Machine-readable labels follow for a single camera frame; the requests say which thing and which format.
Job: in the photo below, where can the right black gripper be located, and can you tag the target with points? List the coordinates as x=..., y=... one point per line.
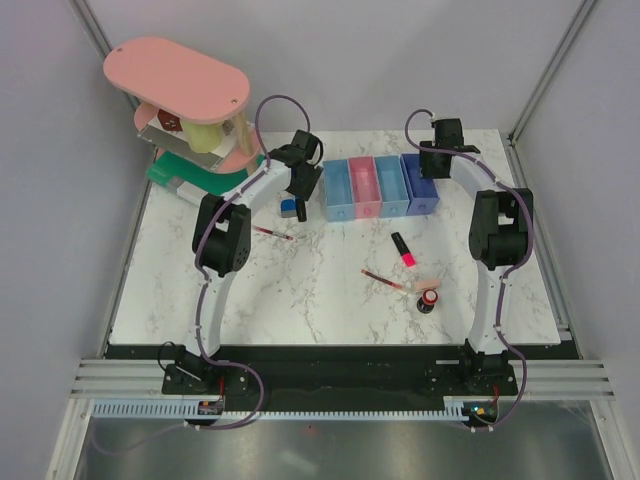
x=426, y=167

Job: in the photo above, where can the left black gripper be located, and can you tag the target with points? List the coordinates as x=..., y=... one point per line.
x=306, y=191

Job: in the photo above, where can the blue cap black highlighter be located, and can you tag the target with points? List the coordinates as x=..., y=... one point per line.
x=301, y=211

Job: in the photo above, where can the purple drawer bin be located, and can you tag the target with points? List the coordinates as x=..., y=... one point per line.
x=422, y=192

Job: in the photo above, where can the light blue drawer bin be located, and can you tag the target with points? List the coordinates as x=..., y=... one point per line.
x=339, y=200

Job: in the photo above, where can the pink drawer bin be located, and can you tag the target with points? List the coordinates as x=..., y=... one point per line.
x=365, y=187

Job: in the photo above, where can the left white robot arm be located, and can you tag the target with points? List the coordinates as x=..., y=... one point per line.
x=223, y=232

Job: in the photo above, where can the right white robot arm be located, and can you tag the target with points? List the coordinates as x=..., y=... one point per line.
x=500, y=234

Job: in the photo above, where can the blue pencil sharpener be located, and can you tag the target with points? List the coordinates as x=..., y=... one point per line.
x=288, y=208

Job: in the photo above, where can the red pen left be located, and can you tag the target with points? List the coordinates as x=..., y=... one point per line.
x=273, y=233

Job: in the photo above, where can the red pen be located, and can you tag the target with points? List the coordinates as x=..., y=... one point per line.
x=273, y=233
x=387, y=282

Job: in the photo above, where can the pink cap black highlighter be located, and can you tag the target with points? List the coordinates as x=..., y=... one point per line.
x=403, y=250

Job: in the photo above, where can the cream yellow cylinder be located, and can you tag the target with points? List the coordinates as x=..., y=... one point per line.
x=202, y=138

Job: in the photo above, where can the white eraser box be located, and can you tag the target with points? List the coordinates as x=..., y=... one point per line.
x=191, y=193

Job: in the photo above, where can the pink eraser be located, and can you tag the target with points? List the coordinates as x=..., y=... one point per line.
x=427, y=284

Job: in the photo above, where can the red pen right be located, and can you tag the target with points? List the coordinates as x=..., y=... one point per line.
x=387, y=282

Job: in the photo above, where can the red black round stamp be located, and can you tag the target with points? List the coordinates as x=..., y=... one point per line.
x=427, y=301

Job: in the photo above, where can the dark red card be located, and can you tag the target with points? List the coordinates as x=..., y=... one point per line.
x=168, y=121

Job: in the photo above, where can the pink tiered shelf stand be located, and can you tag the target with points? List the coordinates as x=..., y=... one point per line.
x=195, y=87

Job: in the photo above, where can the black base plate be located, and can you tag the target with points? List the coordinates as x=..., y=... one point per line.
x=350, y=377

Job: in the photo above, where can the light blue cable duct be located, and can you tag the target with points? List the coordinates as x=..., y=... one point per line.
x=201, y=410

